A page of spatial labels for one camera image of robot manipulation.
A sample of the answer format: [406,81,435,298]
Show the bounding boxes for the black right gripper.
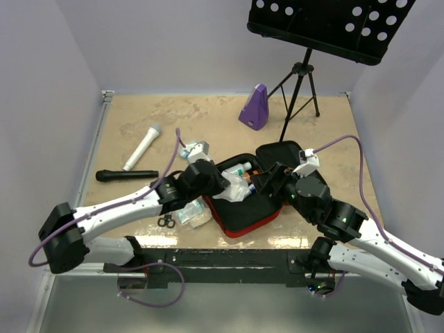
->
[249,162,316,223]

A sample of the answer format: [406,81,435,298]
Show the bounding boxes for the white green medicine bottle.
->
[223,162,252,176]

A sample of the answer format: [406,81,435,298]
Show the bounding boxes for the white gauze packet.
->
[212,171,252,203]

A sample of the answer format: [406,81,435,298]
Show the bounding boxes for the small orange brown bottle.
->
[242,169,261,182]

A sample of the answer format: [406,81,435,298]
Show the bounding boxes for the red black medicine kit case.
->
[203,141,302,238]

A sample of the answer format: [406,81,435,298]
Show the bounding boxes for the blue clear plastic pouch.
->
[178,147,190,160]

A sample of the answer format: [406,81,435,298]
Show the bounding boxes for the small white blue tube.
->
[248,184,257,194]

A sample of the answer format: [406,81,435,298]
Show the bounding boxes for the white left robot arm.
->
[38,160,230,274]

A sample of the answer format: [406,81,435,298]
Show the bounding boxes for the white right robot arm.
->
[252,163,443,316]

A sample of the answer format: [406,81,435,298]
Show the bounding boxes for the beige bandage pack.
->
[174,198,212,229]

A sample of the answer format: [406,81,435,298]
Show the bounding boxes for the white microphone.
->
[123,124,162,171]

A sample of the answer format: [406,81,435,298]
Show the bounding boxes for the purple metronome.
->
[238,83,269,131]

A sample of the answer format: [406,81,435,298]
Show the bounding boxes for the black microphone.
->
[95,169,160,182]

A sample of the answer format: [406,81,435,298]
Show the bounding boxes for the black music stand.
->
[247,0,414,123]

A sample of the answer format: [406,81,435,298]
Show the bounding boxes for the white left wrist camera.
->
[186,141,213,163]

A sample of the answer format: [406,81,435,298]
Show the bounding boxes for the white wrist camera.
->
[186,141,213,163]
[292,148,320,178]

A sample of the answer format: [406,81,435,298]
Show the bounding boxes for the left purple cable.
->
[28,127,188,267]

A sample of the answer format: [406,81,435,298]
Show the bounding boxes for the black handled scissors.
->
[157,214,176,229]

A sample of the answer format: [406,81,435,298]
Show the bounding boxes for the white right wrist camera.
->
[292,148,320,178]

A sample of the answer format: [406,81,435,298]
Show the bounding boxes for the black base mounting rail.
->
[103,248,331,289]

